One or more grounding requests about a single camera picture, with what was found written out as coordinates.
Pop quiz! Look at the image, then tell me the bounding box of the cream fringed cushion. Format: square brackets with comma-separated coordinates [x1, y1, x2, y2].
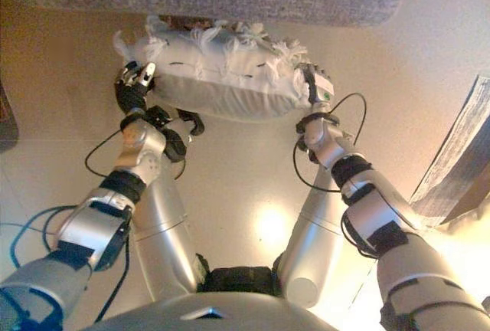
[113, 15, 322, 123]

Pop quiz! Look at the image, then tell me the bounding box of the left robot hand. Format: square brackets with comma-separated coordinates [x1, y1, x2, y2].
[114, 61, 157, 112]

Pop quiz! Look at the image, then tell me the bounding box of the silver right robot leg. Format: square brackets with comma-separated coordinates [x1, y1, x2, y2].
[275, 146, 349, 311]

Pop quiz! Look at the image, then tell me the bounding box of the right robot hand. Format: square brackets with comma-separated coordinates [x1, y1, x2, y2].
[293, 61, 335, 113]

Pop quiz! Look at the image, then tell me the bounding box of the silver robot torso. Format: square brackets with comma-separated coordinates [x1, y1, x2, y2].
[86, 265, 341, 331]

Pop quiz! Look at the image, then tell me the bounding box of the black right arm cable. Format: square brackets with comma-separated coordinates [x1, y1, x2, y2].
[292, 92, 380, 259]

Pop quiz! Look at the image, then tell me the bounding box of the grey striped rug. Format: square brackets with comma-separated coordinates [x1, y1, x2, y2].
[409, 74, 490, 219]

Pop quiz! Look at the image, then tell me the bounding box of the brown wooden cabinet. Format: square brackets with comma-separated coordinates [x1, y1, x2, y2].
[0, 81, 19, 152]

